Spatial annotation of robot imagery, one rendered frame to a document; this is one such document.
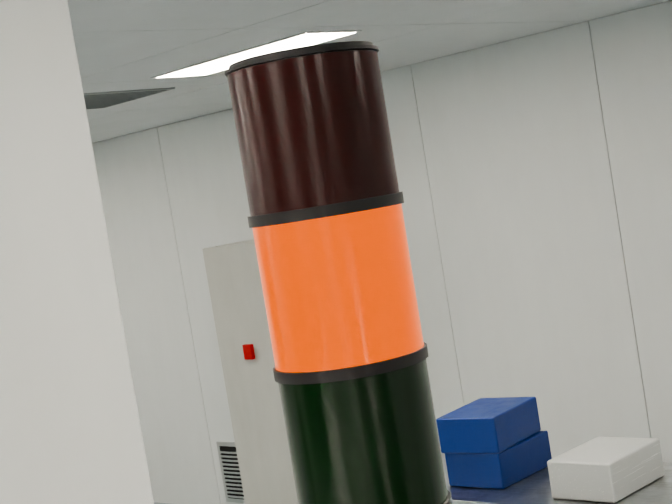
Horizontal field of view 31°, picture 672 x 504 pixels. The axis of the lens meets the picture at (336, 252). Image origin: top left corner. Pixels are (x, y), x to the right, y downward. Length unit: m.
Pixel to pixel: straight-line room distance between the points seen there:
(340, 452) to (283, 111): 0.11
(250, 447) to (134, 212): 2.19
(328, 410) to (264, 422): 7.57
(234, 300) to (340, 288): 7.55
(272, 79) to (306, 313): 0.07
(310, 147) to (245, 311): 7.49
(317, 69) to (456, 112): 6.67
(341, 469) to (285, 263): 0.07
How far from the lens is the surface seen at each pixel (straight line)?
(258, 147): 0.38
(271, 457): 7.98
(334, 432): 0.38
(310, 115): 0.37
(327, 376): 0.37
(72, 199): 2.03
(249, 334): 7.87
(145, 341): 9.44
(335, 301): 0.37
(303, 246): 0.37
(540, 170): 6.73
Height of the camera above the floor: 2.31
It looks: 3 degrees down
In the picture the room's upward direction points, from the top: 9 degrees counter-clockwise
